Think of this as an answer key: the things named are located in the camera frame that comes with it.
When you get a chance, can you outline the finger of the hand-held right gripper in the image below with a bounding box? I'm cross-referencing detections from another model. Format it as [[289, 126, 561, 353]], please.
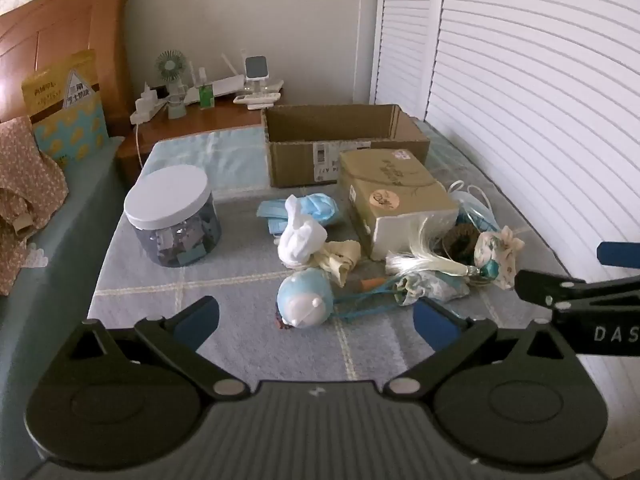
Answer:
[[597, 241, 640, 267], [514, 269, 640, 317]]

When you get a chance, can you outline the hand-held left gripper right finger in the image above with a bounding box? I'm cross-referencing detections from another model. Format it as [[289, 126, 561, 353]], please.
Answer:
[[382, 299, 581, 401]]

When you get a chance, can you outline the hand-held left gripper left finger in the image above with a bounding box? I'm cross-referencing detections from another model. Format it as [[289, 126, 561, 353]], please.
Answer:
[[70, 296, 251, 401]]

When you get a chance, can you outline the floral sachet pouch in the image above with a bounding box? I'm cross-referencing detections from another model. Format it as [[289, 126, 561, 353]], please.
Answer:
[[392, 272, 471, 307]]

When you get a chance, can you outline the cream floral cloth pouch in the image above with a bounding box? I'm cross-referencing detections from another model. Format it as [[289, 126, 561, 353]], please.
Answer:
[[474, 226, 526, 291]]

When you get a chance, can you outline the white tassel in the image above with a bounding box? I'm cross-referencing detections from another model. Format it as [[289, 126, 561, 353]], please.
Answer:
[[385, 219, 471, 279]]

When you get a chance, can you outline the brown hair scrunchie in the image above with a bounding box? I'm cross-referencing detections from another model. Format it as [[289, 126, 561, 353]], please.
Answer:
[[442, 224, 484, 266]]

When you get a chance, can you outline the blue and white plush toy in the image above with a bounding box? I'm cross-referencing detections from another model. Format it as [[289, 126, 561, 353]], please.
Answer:
[[276, 267, 334, 331]]

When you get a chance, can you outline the cream cloth scrunchie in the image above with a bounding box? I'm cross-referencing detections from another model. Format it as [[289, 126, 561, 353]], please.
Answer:
[[312, 240, 362, 288]]

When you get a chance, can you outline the blue face mask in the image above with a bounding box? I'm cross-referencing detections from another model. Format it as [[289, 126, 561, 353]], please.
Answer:
[[299, 192, 344, 226], [257, 199, 301, 239]]

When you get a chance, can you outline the brown cardboard box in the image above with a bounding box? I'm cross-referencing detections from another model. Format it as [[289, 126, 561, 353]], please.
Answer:
[[261, 104, 432, 189]]

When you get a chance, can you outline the clear jar with white lid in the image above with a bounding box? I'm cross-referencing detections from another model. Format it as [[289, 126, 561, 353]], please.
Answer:
[[124, 166, 222, 267]]

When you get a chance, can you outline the brown paper tissue pack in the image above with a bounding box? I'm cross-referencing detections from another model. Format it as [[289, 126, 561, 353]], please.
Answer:
[[336, 147, 460, 261]]

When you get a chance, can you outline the green bed sheet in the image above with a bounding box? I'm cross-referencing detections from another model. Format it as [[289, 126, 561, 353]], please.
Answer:
[[0, 135, 127, 461]]

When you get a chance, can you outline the white louvre closet door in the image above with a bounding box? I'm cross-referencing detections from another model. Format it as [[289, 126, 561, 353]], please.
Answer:
[[370, 0, 447, 122], [419, 0, 640, 480]]

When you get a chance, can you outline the wooden nightstand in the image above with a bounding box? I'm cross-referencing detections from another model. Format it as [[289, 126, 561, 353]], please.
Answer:
[[116, 91, 296, 181]]

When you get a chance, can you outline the white power strip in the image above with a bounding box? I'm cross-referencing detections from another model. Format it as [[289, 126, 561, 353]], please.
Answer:
[[130, 80, 172, 126]]

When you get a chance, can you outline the green bottle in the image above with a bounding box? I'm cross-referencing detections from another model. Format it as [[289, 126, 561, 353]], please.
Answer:
[[197, 67, 216, 109]]

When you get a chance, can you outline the brown floral cloth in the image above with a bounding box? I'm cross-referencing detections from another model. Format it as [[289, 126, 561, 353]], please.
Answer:
[[0, 116, 70, 296]]

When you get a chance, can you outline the yellow and teal packet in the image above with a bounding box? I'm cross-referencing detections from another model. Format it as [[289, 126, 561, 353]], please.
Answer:
[[21, 49, 110, 162]]

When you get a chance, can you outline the white remote control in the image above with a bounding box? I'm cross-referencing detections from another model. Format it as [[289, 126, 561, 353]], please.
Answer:
[[234, 87, 284, 110]]

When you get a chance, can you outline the white router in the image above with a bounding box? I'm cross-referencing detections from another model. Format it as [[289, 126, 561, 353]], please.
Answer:
[[182, 57, 247, 106]]

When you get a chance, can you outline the small green desk fan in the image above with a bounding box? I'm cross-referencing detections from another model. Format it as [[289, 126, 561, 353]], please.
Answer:
[[155, 50, 188, 120]]

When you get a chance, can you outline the small white screen device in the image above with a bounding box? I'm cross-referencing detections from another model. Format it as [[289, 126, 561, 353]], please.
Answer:
[[243, 55, 272, 93]]

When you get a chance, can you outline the wooden headboard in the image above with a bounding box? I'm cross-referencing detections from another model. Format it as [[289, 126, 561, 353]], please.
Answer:
[[0, 0, 135, 137]]

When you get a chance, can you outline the white cable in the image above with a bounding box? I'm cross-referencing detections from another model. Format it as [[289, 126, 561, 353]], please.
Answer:
[[132, 124, 147, 170]]

